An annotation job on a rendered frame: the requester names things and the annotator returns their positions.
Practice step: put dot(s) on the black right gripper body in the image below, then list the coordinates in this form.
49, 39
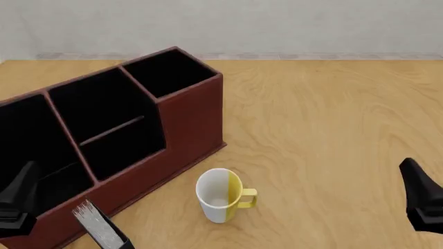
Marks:
429, 219

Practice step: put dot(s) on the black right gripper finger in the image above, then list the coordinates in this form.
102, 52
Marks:
420, 184

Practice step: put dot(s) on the red-brown desk caddy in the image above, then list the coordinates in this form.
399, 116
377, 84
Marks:
192, 122

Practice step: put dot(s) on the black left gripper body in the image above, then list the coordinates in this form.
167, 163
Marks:
15, 220

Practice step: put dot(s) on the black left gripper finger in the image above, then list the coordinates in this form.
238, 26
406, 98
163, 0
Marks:
22, 185

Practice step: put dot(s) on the white and yellow mug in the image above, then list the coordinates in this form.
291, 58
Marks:
216, 210

